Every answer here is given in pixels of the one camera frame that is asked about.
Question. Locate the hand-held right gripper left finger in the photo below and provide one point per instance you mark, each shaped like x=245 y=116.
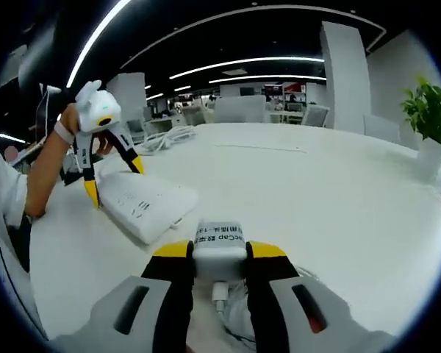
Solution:
x=132 y=320

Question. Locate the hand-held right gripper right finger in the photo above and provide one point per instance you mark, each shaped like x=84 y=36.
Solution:
x=290 y=320

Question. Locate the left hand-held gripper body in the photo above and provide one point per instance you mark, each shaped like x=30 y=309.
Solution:
x=95 y=108

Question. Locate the white power strip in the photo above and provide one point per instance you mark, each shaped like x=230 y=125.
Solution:
x=147 y=206

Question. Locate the white charger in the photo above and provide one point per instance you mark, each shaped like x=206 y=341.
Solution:
x=218 y=257

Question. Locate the long ceiling light strip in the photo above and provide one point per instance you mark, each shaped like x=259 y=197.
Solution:
x=95 y=36

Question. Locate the white desk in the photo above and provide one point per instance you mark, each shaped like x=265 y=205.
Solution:
x=297 y=202

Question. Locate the person's left hand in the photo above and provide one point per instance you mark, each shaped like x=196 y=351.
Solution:
x=70 y=119

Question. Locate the white wristband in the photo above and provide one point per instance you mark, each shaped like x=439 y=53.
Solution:
x=64 y=132

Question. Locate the white pillar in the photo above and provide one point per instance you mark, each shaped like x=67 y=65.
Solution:
x=345 y=73
x=126 y=95

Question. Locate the white mesh office chair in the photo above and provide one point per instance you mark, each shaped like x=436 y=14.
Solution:
x=193 y=115
x=239 y=109
x=315 y=117

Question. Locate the potted green plant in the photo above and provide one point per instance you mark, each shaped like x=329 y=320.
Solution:
x=430 y=110

